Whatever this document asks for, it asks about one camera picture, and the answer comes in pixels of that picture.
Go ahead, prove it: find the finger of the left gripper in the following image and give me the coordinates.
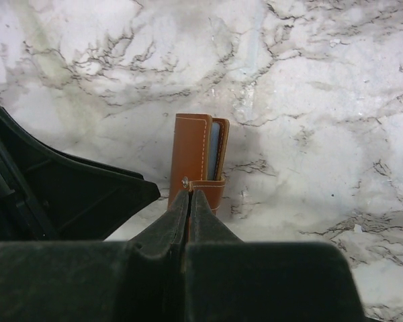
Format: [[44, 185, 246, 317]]
[[0, 106, 160, 242]]

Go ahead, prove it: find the brown leather card holder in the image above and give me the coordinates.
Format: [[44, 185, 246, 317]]
[[168, 113, 238, 242]]

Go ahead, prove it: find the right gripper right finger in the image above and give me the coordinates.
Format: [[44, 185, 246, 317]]
[[185, 191, 366, 321]]

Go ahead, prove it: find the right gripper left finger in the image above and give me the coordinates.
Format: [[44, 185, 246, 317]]
[[0, 192, 190, 321]]

